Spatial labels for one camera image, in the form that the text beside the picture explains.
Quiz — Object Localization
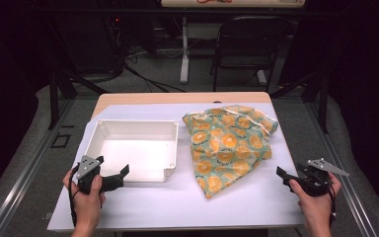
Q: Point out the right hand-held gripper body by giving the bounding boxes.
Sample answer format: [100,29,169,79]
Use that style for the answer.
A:
[290,157,350,198]

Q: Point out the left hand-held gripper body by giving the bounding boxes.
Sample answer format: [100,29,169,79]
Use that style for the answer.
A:
[76,155,121,196]

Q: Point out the white plastic box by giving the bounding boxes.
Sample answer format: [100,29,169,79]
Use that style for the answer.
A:
[85,118,180,184]

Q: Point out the orange patterned green cloth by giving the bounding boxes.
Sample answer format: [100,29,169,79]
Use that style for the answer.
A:
[182,104,279,200]

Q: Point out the person's right hand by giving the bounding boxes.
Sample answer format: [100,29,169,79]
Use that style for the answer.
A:
[288,171,342,226]

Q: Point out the person's left hand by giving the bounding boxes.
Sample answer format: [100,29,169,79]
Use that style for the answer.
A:
[62,169,108,229]

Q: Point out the white table sheet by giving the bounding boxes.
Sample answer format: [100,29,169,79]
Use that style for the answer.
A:
[46,102,306,232]

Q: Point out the black metal stand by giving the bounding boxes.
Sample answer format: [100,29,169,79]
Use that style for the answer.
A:
[269,70,331,134]
[43,19,110,131]

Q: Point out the wooden table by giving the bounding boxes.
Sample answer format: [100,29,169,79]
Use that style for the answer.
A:
[46,91,306,233]

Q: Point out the white desk leg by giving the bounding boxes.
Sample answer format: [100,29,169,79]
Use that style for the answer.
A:
[256,68,268,87]
[179,16,191,85]

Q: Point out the dark equipment rack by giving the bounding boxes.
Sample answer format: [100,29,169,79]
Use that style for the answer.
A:
[53,14,126,76]

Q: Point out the black folding chair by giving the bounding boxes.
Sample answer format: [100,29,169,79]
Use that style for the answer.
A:
[209,15,293,94]

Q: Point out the aluminium frame rail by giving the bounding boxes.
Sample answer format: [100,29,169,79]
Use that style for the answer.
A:
[0,98,77,237]
[304,101,379,237]

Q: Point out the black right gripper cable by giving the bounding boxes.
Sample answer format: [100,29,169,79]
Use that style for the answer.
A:
[325,179,339,228]

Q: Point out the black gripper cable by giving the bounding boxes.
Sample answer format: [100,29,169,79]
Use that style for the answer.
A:
[325,179,339,228]
[67,164,81,229]

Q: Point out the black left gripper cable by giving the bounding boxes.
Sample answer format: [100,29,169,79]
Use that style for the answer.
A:
[67,164,81,229]

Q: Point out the black floor cable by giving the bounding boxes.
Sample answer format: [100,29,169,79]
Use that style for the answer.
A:
[123,48,188,94]

